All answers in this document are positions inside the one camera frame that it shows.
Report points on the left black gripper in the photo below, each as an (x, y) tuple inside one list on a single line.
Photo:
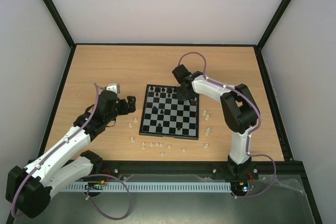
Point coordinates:
[(125, 109)]

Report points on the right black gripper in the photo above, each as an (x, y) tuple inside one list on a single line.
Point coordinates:
[(185, 91)]

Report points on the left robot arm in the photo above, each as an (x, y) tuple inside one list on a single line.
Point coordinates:
[(31, 188)]

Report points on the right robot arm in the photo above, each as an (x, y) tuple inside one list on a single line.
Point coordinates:
[(241, 113)]

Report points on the black white chessboard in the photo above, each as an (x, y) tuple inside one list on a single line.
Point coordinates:
[(176, 113)]

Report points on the light blue cable duct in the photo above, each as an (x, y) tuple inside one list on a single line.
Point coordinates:
[(161, 187)]

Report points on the black aluminium frame rail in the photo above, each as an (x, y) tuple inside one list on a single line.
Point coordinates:
[(168, 167)]

